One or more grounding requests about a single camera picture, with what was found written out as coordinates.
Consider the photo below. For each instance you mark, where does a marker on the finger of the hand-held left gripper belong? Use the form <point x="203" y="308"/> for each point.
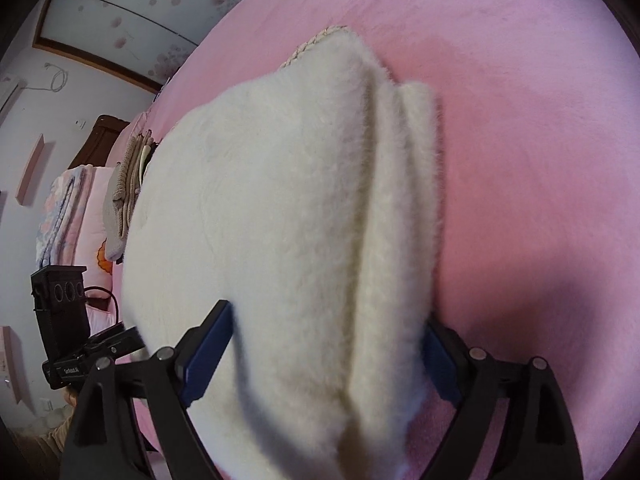
<point x="127" y="342"/>

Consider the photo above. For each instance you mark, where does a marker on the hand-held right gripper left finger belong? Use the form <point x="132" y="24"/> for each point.
<point x="207" y="355"/>

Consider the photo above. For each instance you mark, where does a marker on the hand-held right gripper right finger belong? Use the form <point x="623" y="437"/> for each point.
<point x="440" y="365"/>

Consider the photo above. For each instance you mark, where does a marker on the white fluffy sweater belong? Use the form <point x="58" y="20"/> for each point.
<point x="280" y="210"/>

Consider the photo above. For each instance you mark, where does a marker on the light pink printed pillow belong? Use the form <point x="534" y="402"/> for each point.
<point x="102" y="317"/>

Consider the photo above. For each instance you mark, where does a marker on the pink folded quilt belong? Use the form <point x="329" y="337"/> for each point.
<point x="95" y="220"/>

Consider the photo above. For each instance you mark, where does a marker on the beige folded sweater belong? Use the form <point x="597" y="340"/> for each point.
<point x="122" y="190"/>

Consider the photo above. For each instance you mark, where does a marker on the cream striped folded garment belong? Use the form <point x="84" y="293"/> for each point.
<point x="145" y="160"/>

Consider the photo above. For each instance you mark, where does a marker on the dark wooden headboard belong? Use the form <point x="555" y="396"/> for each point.
<point x="100" y="140"/>

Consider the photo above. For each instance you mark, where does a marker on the white air conditioner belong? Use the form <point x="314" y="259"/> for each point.
<point x="10" y="95"/>

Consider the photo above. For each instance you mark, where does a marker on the pink bed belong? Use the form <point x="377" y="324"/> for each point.
<point x="525" y="135"/>

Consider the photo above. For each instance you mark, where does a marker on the floral sliding door wardrobe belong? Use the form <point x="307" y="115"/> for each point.
<point x="125" y="10"/>

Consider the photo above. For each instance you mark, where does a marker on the pink wall shelf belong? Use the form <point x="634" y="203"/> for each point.
<point x="12" y="360"/>
<point x="32" y="170"/>

